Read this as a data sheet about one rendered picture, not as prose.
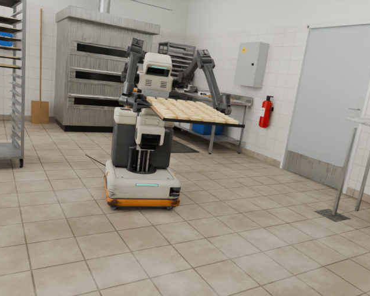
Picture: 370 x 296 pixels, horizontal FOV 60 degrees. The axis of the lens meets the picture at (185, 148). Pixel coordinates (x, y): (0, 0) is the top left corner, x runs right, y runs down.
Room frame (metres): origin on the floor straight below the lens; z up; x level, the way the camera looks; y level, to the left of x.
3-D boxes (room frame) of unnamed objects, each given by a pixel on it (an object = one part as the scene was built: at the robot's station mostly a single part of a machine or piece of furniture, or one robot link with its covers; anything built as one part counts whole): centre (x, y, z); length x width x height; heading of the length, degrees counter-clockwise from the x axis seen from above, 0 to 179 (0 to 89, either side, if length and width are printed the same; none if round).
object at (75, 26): (6.07, 1.67, 1.01); 1.56 x 1.20 x 2.01; 122
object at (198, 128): (5.79, -0.36, 0.36); 0.46 x 0.38 x 0.26; 124
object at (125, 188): (2.87, 0.38, 0.16); 0.67 x 0.64 x 0.25; 18
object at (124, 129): (2.95, 0.41, 0.59); 0.55 x 0.34 x 0.83; 108
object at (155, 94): (2.59, 0.29, 0.93); 0.28 x 0.16 x 0.22; 108
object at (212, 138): (6.04, -0.20, 0.49); 1.90 x 0.72 x 0.98; 32
